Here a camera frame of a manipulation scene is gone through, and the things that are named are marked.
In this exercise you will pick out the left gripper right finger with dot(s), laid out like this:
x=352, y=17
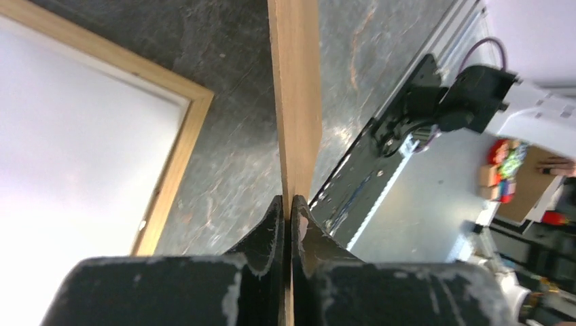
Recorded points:
x=331, y=286

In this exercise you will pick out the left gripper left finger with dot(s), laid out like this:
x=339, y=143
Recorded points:
x=242, y=286

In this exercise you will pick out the brown backing board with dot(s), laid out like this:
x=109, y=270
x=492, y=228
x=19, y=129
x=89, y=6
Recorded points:
x=295, y=50

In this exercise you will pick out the wooden picture frame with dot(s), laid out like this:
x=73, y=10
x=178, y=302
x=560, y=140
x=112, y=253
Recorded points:
x=117, y=61

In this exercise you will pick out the sunflower photo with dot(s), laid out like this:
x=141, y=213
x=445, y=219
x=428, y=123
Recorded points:
x=82, y=148

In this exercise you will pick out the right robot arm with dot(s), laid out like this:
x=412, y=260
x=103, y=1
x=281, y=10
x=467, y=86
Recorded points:
x=481, y=99

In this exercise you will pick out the colourful background clutter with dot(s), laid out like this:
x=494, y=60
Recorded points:
x=497, y=178

